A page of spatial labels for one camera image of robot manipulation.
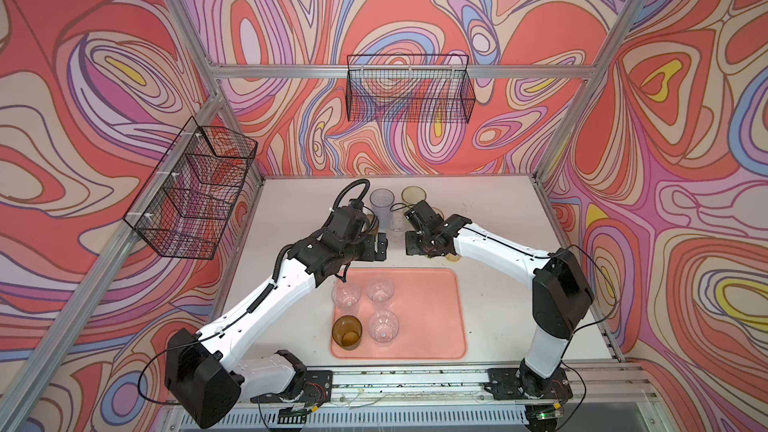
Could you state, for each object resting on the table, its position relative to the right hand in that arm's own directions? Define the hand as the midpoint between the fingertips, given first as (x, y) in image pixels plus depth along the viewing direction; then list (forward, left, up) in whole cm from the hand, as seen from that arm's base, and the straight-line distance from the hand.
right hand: (418, 250), depth 89 cm
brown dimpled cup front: (-21, +21, -7) cm, 30 cm away
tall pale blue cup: (+19, +11, +2) cm, 22 cm away
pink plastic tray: (-13, -3, -10) cm, 17 cm away
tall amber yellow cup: (-15, -5, +21) cm, 27 cm away
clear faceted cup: (-9, +12, -7) cm, 17 cm away
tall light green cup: (+20, -1, +3) cm, 20 cm away
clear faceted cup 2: (-20, +11, -8) cm, 24 cm away
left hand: (-3, +12, +12) cm, 17 cm away
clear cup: (-11, +22, -6) cm, 25 cm away
